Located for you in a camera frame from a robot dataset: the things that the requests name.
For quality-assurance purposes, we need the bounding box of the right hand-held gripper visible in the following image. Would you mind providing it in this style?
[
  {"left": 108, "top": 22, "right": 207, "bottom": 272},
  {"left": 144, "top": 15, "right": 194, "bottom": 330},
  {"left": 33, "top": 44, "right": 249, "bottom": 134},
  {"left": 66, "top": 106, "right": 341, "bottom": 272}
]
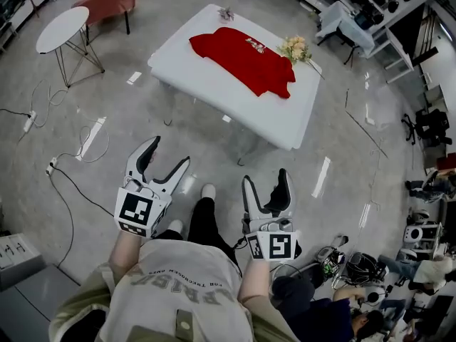
[{"left": 241, "top": 168, "right": 303, "bottom": 262}]

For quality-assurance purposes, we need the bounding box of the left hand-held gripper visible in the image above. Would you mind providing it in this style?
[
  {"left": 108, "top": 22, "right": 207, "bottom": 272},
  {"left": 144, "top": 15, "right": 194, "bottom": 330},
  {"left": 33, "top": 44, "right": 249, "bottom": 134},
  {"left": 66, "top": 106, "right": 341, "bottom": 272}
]
[{"left": 113, "top": 135, "right": 192, "bottom": 239}]

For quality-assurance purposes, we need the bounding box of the red t-shirt with print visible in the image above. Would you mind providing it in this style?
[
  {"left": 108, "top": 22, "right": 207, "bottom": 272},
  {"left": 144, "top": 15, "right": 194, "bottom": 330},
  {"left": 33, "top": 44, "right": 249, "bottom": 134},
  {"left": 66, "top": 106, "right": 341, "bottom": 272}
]
[{"left": 188, "top": 26, "right": 296, "bottom": 100}]

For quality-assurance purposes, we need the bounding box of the person's left forearm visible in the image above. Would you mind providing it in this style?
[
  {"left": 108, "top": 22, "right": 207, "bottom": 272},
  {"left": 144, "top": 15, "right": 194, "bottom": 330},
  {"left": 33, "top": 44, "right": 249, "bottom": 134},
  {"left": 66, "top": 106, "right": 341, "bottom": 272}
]
[{"left": 108, "top": 230, "right": 144, "bottom": 276}]

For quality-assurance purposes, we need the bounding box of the person's right forearm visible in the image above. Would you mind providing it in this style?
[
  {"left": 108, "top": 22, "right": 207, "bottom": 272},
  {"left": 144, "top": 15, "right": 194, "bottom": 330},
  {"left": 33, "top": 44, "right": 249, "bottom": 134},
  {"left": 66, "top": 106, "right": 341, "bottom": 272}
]
[{"left": 237, "top": 258, "right": 272, "bottom": 310}]

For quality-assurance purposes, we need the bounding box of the white round helmet device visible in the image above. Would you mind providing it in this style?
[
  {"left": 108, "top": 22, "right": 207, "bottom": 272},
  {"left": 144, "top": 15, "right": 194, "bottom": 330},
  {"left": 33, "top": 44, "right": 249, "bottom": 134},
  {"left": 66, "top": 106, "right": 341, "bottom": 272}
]
[{"left": 402, "top": 222, "right": 425, "bottom": 244}]

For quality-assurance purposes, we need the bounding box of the yellow artificial flower bouquet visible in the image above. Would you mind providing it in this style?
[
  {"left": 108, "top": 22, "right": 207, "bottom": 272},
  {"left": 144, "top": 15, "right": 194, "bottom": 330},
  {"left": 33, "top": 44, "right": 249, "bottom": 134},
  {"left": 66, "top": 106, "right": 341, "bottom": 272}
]
[{"left": 276, "top": 35, "right": 326, "bottom": 81}]

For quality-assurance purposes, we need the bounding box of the small white drawer organizer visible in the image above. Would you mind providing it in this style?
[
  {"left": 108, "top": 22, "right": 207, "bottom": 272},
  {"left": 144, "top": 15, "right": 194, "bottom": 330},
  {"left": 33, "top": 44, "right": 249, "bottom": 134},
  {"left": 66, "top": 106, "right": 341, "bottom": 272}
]
[{"left": 0, "top": 232, "right": 46, "bottom": 291}]

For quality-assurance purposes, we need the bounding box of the white oval side table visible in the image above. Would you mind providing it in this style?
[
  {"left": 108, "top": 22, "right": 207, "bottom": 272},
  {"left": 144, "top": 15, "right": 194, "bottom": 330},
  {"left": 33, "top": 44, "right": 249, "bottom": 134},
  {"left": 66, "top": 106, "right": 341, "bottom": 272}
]
[{"left": 35, "top": 6, "right": 106, "bottom": 88}]

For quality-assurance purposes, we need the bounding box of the pink artificial flower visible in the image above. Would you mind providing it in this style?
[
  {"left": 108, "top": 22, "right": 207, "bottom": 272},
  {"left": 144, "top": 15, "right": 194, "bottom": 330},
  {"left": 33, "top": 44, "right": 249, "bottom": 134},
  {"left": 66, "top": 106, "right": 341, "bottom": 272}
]
[{"left": 217, "top": 6, "right": 236, "bottom": 24}]

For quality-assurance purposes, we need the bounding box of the black office chair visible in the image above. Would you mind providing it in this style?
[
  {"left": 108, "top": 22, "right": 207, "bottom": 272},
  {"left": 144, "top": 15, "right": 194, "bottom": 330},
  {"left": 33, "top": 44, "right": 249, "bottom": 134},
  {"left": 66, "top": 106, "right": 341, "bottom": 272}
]
[{"left": 401, "top": 108, "right": 453, "bottom": 145}]

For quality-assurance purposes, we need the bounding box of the grey cabinet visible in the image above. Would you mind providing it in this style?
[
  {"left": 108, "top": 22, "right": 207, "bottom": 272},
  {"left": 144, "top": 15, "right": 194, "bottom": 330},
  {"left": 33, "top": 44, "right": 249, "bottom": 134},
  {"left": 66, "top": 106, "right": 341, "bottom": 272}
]
[{"left": 0, "top": 264, "right": 81, "bottom": 342}]

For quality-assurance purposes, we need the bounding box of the table with light blue cloth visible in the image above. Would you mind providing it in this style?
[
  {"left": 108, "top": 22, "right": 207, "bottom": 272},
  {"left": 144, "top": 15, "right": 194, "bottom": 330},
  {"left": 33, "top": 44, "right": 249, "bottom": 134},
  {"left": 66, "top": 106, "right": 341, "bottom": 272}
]
[{"left": 315, "top": 1, "right": 375, "bottom": 67}]

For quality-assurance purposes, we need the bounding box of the white glass-door cabinet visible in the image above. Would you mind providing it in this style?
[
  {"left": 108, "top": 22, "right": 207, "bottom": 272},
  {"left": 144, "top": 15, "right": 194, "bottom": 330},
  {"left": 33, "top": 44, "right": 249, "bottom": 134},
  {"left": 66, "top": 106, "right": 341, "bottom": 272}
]
[{"left": 370, "top": 26, "right": 416, "bottom": 84}]

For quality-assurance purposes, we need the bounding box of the black floor cable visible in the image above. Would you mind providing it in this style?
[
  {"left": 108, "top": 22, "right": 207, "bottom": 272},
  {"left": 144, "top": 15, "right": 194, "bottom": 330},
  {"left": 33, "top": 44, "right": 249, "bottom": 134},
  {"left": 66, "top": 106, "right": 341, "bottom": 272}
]
[{"left": 53, "top": 164, "right": 115, "bottom": 269}]

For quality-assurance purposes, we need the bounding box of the black headset with cables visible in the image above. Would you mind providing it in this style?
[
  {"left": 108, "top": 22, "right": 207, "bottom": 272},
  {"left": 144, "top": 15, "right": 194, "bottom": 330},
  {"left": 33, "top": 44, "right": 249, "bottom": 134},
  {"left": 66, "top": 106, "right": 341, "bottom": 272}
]
[{"left": 346, "top": 251, "right": 388, "bottom": 283}]

